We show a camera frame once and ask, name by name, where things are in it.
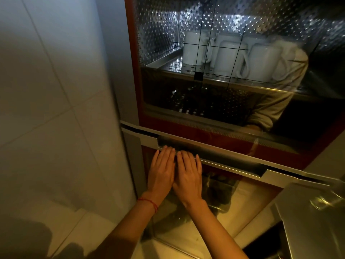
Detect person's right hand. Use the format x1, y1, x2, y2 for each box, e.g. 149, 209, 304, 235
172, 150, 203, 208

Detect person's left hand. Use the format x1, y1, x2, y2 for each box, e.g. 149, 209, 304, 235
147, 145, 176, 200

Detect glass cabinet door silver handle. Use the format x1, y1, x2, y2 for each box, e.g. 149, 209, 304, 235
120, 120, 344, 259

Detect person's left forearm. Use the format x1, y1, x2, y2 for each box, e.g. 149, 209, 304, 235
88, 192, 165, 259

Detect person's right forearm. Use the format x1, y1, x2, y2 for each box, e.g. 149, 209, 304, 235
183, 199, 249, 259

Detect grey sterilizer cabinet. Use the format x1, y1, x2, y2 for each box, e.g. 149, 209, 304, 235
94, 0, 345, 259

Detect perforated steel shelf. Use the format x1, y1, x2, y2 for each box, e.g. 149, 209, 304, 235
145, 47, 326, 101

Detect group of white ceramic mugs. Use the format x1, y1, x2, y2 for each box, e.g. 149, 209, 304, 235
182, 29, 290, 83

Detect stainless steel counter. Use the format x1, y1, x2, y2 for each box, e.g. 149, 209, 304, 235
270, 182, 345, 259

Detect red framed glass cabinet door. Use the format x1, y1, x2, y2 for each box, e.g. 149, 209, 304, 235
124, 0, 345, 171

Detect red string bracelet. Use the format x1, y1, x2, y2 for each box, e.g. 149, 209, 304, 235
137, 197, 159, 213

